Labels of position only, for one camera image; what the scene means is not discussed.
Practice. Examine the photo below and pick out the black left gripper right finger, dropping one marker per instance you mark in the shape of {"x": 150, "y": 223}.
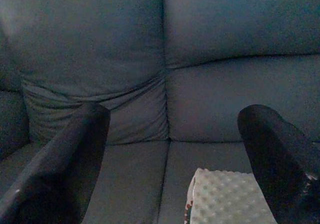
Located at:
{"x": 275, "y": 159}

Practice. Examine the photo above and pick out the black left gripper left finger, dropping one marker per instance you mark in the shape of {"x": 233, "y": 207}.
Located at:
{"x": 57, "y": 164}

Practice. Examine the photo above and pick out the beige dotted pillow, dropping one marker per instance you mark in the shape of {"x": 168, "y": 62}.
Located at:
{"x": 225, "y": 199}

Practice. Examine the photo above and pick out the dark green fabric sofa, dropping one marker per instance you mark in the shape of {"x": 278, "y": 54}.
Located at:
{"x": 160, "y": 59}

